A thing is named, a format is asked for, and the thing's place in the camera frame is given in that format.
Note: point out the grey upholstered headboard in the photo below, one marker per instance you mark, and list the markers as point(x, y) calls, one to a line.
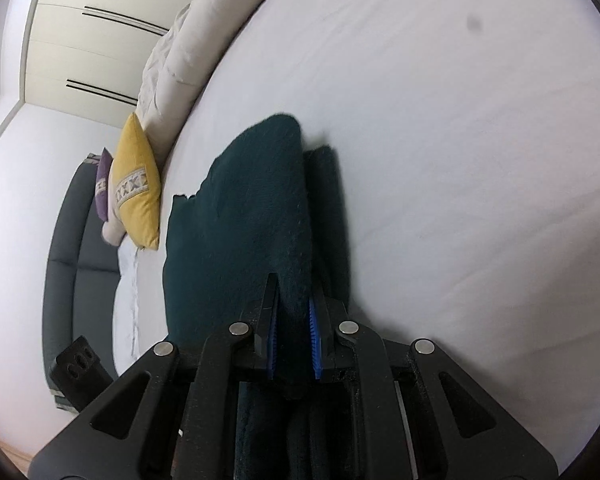
point(80, 260)

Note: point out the cream wardrobe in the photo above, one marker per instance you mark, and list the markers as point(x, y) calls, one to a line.
point(80, 50)

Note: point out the dark green sweater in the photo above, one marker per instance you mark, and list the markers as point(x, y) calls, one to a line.
point(240, 220)

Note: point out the bed with white sheet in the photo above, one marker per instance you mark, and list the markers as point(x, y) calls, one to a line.
point(430, 160)

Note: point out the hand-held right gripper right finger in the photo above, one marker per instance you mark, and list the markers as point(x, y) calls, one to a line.
point(314, 340)

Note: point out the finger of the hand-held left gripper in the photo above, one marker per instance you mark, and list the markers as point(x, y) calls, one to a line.
point(82, 370)

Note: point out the beige pillow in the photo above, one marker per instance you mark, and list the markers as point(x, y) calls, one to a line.
point(112, 227)

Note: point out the purple pillow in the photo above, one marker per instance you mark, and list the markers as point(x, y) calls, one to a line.
point(102, 185)

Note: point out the yellow patterned pillow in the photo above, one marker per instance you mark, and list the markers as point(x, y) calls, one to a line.
point(135, 195)

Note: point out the beige duvet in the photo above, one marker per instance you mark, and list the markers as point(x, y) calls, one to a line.
point(180, 70)

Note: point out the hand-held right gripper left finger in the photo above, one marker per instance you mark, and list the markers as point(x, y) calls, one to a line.
point(274, 345)

